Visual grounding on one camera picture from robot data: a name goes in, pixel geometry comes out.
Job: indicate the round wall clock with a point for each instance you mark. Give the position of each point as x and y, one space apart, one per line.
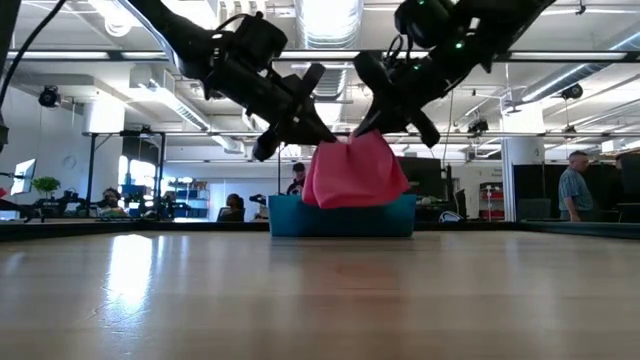
69 161

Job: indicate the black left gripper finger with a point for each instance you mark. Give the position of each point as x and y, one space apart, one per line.
305 134
315 122

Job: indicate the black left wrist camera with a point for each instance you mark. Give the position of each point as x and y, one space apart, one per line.
260 42

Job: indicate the black metal table frame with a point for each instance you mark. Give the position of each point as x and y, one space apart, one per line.
150 226

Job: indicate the tilted bright computer monitor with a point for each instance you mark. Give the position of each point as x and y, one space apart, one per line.
24 177

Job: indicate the person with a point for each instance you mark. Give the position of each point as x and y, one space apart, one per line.
575 190
297 180
107 202
232 210

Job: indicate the black overhead frame bar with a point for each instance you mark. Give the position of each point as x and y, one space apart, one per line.
75 55

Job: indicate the pink microfiber towel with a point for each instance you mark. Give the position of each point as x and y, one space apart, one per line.
355 175

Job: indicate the silver ventilation duct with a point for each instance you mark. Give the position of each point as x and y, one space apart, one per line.
327 20

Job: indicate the blue storage shelf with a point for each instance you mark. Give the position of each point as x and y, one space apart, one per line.
192 197

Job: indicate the green background plant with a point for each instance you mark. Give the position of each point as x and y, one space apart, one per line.
46 185

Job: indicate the red storage rack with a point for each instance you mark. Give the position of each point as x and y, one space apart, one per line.
490 200

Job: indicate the blue plastic bin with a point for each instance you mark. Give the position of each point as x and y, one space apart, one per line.
342 222

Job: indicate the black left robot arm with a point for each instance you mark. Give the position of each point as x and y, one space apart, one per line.
175 30

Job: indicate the black partition wall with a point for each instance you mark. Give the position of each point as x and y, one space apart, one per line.
530 180

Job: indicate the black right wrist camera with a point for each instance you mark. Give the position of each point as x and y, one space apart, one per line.
425 20

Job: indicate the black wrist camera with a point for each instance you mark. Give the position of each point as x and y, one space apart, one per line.
425 20
260 42

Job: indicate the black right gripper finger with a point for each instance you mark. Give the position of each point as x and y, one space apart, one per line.
392 120
377 107

